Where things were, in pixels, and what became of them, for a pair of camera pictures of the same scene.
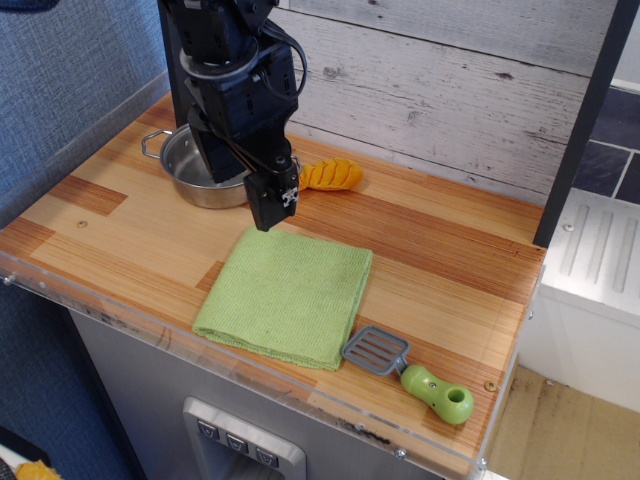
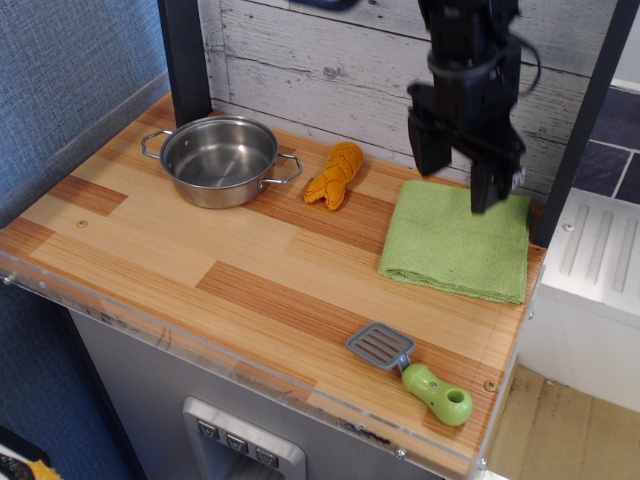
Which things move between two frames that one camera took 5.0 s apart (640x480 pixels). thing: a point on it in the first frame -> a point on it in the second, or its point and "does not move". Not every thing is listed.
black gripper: (246, 92) -> (468, 108)
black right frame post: (586, 119) does not move
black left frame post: (170, 18) does not move
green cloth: (288, 295) -> (434, 237)
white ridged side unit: (584, 326) does not move
